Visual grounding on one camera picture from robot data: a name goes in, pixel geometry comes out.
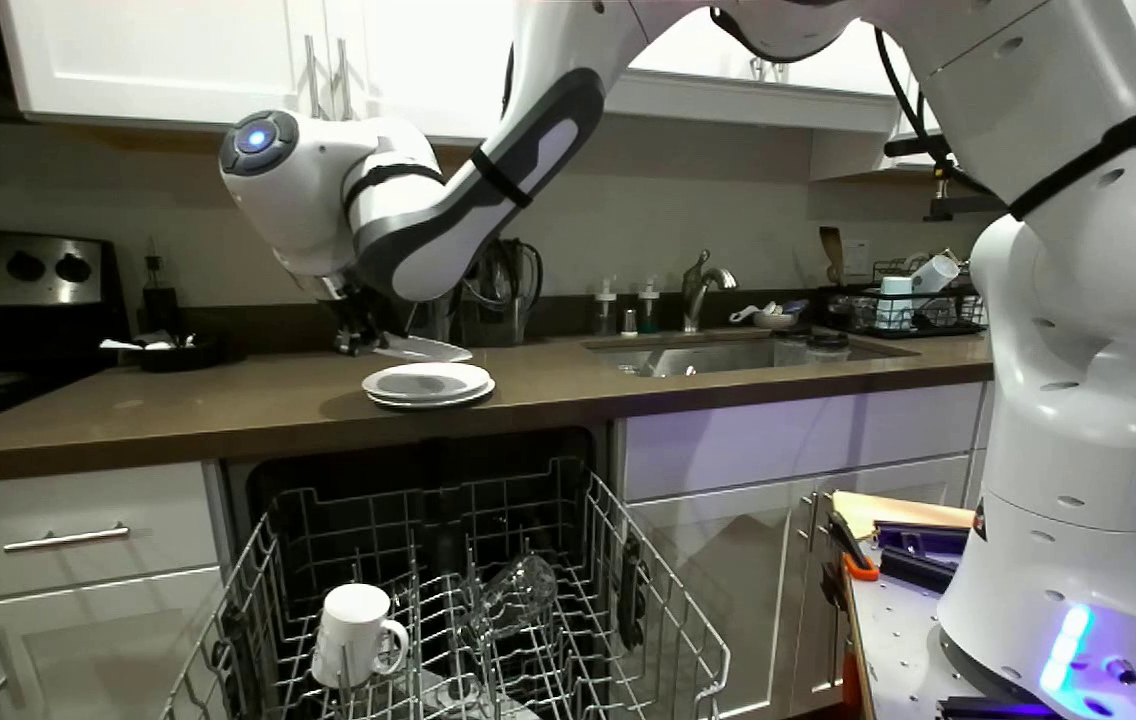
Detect stainless steel kitchen sink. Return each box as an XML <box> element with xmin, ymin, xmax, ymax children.
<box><xmin>594</xmin><ymin>336</ymin><xmax>902</xmax><ymax>378</ymax></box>

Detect black dish drying rack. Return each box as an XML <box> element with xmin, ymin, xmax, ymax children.
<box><xmin>825</xmin><ymin>250</ymin><xmax>986</xmax><ymax>339</ymax></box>

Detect clear drinking glass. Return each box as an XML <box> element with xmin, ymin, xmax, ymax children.
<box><xmin>459</xmin><ymin>551</ymin><xmax>562</xmax><ymax>666</ymax></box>

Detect white ceramic mug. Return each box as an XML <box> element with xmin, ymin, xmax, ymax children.
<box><xmin>308</xmin><ymin>581</ymin><xmax>408</xmax><ymax>687</ymax></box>

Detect chrome kitchen faucet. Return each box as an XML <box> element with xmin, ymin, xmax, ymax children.
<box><xmin>679</xmin><ymin>255</ymin><xmax>737</xmax><ymax>336</ymax></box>

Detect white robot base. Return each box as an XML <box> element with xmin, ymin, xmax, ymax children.
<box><xmin>935</xmin><ymin>150</ymin><xmax>1136</xmax><ymax>720</ymax></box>

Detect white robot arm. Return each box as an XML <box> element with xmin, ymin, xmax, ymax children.
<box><xmin>220</xmin><ymin>0</ymin><xmax>1136</xmax><ymax>299</ymax></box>

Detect white wire dishwasher rack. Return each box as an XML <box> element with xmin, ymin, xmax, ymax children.
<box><xmin>160</xmin><ymin>461</ymin><xmax>732</xmax><ymax>720</ymax></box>

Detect clear glass plate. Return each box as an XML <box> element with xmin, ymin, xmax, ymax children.
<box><xmin>374</xmin><ymin>336</ymin><xmax>472</xmax><ymax>364</ymax></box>

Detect white upper cabinets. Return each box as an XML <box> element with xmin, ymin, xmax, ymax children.
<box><xmin>0</xmin><ymin>0</ymin><xmax>898</xmax><ymax>143</ymax></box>

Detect white drawer with handle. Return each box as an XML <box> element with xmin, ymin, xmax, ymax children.
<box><xmin>0</xmin><ymin>464</ymin><xmax>216</xmax><ymax>596</ymax></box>

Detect stack of white plates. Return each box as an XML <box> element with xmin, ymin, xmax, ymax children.
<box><xmin>366</xmin><ymin>364</ymin><xmax>495</xmax><ymax>409</ymax></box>

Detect black coffee maker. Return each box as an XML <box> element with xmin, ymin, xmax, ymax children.
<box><xmin>455</xmin><ymin>241</ymin><xmax>546</xmax><ymax>347</ymax></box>

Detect black stove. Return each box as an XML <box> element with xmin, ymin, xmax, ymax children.
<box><xmin>0</xmin><ymin>231</ymin><xmax>129</xmax><ymax>413</ymax></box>

